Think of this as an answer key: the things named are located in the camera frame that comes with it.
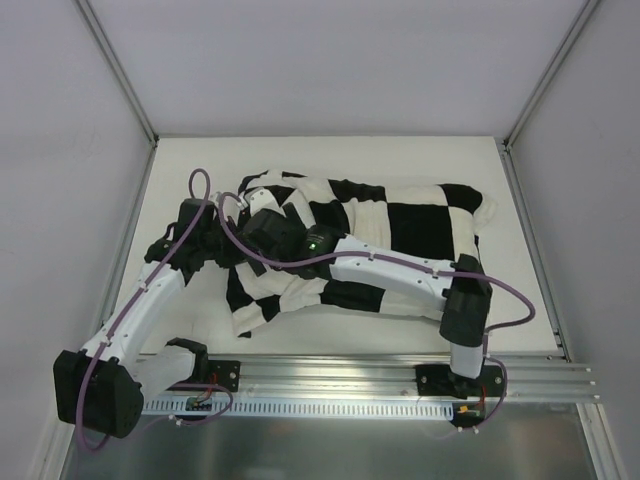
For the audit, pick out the black white checkered pillowcase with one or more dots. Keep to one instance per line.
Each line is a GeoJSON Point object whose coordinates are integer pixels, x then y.
{"type": "Point", "coordinates": [440, 222]}

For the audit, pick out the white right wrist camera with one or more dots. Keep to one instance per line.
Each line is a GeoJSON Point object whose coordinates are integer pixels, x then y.
{"type": "Point", "coordinates": [259, 198]}

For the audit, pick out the aluminium mounting rail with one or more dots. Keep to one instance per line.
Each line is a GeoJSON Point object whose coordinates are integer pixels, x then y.
{"type": "Point", "coordinates": [387, 376]}

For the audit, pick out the white slotted cable duct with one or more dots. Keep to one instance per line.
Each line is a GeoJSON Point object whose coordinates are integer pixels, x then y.
{"type": "Point", "coordinates": [403, 408]}

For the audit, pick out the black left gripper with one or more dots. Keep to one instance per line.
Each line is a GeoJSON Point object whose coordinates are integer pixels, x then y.
{"type": "Point", "coordinates": [209, 245]}

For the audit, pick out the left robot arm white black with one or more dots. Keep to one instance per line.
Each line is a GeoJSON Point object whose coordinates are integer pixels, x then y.
{"type": "Point", "coordinates": [105, 385]}

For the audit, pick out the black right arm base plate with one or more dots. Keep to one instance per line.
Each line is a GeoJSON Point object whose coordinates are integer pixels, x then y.
{"type": "Point", "coordinates": [437, 380]}

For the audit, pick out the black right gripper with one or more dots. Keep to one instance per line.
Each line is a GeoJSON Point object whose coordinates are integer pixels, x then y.
{"type": "Point", "coordinates": [257, 230]}

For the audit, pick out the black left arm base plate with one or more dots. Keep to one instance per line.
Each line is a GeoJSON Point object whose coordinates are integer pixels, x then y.
{"type": "Point", "coordinates": [224, 373]}

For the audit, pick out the aluminium frame post left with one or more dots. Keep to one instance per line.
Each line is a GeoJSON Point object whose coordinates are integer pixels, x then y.
{"type": "Point", "coordinates": [100, 37]}

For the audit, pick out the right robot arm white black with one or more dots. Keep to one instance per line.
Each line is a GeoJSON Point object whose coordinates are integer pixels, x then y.
{"type": "Point", "coordinates": [456, 289]}

